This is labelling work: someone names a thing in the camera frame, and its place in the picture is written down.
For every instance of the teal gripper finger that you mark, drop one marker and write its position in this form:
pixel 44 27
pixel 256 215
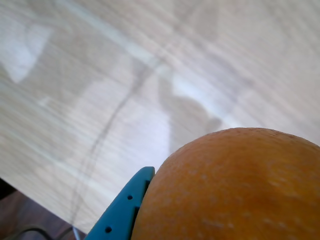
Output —
pixel 117 215

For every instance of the deep orange fruit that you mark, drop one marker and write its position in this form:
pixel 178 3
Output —
pixel 225 187

